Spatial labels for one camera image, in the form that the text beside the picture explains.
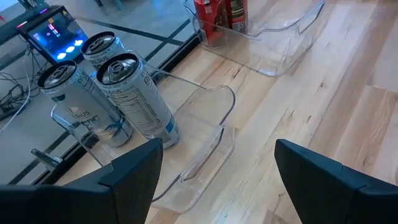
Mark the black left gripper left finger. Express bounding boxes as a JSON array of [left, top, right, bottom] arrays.
[[0, 138, 164, 224]]

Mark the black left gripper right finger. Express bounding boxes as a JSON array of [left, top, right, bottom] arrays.
[[274, 138, 398, 224]]

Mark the white Celsius can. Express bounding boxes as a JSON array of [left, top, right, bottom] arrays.
[[37, 60, 134, 147], [95, 52, 180, 149], [80, 30, 128, 75]]

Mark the clear plastic bin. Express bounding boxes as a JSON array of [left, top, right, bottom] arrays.
[[49, 49, 236, 215], [182, 0, 326, 77]]

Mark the red Coke Zero can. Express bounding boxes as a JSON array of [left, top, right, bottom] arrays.
[[225, 0, 249, 34], [193, 0, 231, 47]]

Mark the black computer with lit panel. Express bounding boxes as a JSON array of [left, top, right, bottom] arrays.
[[17, 4, 90, 65]]

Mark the grey metal clamp handle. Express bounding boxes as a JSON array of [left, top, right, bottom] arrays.
[[30, 148, 65, 170]]

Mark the black cable bundle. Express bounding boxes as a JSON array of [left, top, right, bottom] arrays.
[[0, 43, 47, 122]]

